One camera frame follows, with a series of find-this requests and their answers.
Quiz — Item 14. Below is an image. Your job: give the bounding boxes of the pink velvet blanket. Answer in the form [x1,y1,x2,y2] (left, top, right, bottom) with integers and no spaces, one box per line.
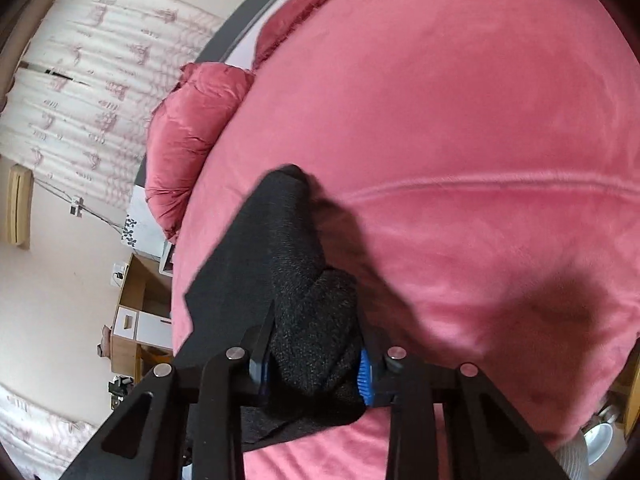
[170,0,640,480]

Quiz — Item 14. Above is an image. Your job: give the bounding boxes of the white patterned curtain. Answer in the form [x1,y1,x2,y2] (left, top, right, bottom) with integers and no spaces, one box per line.
[0,0,226,226]
[0,385,101,480]

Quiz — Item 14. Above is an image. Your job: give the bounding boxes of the pink satin pillow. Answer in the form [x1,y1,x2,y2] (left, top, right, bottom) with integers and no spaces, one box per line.
[145,62,258,241]
[251,0,357,68]

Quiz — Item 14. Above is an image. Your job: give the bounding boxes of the beige air conditioner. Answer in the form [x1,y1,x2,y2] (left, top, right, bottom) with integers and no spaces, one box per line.
[6,162,35,248]

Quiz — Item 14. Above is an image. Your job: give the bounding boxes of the white bowl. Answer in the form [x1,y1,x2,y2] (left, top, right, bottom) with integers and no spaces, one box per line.
[581,421,620,467]

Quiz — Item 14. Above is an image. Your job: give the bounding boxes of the grey ribbed hose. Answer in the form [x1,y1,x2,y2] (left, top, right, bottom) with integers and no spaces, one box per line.
[554,430,595,480]

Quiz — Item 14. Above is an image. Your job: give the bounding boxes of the dark grey headboard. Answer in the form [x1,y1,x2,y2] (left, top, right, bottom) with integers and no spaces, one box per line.
[135,0,286,186]

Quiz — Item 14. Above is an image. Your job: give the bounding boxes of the black wall cable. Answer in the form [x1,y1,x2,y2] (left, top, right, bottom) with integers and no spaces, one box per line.
[32,172,128,233]

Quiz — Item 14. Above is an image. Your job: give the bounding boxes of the white floral bed sheet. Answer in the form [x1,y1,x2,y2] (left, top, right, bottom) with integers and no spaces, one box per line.
[121,187,172,257]

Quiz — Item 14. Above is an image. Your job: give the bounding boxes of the wooden nightstand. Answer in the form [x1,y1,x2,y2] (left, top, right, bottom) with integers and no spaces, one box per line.
[109,252,177,386]

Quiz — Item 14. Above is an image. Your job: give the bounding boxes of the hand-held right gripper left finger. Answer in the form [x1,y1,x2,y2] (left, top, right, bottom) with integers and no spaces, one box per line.
[60,305,275,480]

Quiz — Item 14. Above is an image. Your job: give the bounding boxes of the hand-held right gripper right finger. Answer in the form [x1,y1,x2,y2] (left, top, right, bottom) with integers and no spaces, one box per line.
[356,330,571,480]

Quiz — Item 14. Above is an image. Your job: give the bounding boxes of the black knit garment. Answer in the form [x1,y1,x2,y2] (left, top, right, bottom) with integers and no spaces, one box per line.
[172,164,368,451]

